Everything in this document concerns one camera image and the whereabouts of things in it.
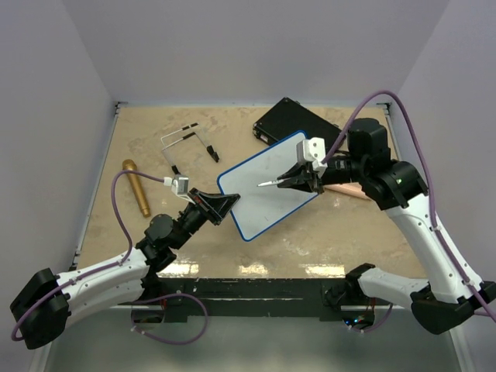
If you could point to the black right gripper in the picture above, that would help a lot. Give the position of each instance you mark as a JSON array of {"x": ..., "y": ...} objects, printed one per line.
[{"x": 311, "y": 183}]

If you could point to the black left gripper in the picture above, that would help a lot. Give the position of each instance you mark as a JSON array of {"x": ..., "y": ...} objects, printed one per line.
[{"x": 219, "y": 206}]

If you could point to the white whiteboard marker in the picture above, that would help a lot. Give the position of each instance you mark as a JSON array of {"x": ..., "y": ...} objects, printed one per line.
[{"x": 269, "y": 183}]

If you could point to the blue framed whiteboard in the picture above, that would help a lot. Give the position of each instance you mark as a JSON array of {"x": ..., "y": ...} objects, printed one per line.
[{"x": 260, "y": 209}]

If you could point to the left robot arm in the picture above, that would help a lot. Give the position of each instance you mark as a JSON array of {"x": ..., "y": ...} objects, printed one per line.
[{"x": 49, "y": 303}]

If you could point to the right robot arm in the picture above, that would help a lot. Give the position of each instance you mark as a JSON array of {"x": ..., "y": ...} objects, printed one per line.
[{"x": 452, "y": 291}]

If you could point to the pink microphone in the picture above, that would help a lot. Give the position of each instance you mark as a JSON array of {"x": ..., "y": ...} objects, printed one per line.
[{"x": 347, "y": 189}]

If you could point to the black hard case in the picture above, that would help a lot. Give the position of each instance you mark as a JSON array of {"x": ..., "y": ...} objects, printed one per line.
[{"x": 288, "y": 117}]

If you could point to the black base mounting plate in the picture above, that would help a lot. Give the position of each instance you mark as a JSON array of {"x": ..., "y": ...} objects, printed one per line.
[{"x": 324, "y": 299}]

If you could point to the gold microphone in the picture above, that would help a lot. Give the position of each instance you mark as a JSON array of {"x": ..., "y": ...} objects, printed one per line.
[{"x": 138, "y": 191}]

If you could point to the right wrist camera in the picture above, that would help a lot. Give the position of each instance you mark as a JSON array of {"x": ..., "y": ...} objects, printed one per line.
[{"x": 312, "y": 152}]

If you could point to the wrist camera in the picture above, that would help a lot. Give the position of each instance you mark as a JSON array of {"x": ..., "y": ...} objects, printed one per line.
[
  {"x": 180, "y": 185},
  {"x": 312, "y": 152}
]

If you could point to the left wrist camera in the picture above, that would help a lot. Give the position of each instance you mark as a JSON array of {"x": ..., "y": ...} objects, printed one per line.
[{"x": 180, "y": 185}]

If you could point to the wire whiteboard stand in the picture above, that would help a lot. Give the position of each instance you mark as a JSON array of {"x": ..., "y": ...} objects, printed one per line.
[{"x": 176, "y": 145}]

